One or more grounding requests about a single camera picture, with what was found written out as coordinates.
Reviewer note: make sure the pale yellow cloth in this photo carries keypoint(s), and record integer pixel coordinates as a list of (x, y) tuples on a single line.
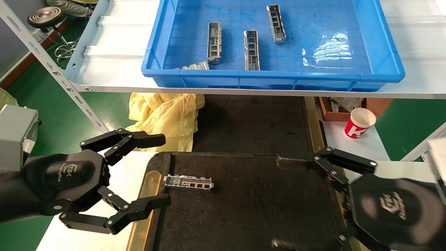
[(7, 99)]

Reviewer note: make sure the person in grey trousers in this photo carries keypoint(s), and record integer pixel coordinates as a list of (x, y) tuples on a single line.
[(69, 7)]

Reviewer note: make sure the blue plastic bin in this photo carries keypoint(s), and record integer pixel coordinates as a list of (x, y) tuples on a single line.
[(278, 82)]

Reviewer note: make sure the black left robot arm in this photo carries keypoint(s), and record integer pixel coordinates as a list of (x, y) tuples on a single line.
[(10, 198)]

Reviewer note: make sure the clear plastic film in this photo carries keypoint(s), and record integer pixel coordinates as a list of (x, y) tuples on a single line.
[(327, 48)]

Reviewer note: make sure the black round stool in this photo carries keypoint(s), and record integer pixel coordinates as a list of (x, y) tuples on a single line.
[(45, 16)]

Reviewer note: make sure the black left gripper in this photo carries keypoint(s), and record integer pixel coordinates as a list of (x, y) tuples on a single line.
[(62, 181)]

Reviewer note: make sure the grey metal bracket part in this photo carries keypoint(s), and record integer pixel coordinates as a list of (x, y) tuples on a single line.
[(188, 183), (195, 65), (276, 23), (251, 48), (214, 42)]

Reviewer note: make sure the yellow checked garment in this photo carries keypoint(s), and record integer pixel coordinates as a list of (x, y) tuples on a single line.
[(163, 118)]

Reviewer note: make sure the brown cardboard box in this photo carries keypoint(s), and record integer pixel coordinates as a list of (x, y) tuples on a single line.
[(378, 106)]

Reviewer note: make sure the red white paper cup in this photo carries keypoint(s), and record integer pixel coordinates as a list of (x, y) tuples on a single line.
[(359, 127)]

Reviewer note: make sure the white platform board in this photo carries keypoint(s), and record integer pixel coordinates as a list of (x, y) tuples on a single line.
[(362, 148)]

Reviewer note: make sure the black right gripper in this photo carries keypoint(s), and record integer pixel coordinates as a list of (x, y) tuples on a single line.
[(393, 209)]

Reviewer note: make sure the black tray with brass edges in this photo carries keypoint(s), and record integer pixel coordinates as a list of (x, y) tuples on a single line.
[(251, 122), (251, 216)]

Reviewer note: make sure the scrap metal pieces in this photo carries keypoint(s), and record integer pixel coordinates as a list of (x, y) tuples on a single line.
[(345, 104)]

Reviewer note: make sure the white metal shelf rack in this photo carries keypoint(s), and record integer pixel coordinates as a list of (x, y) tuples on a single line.
[(115, 76)]

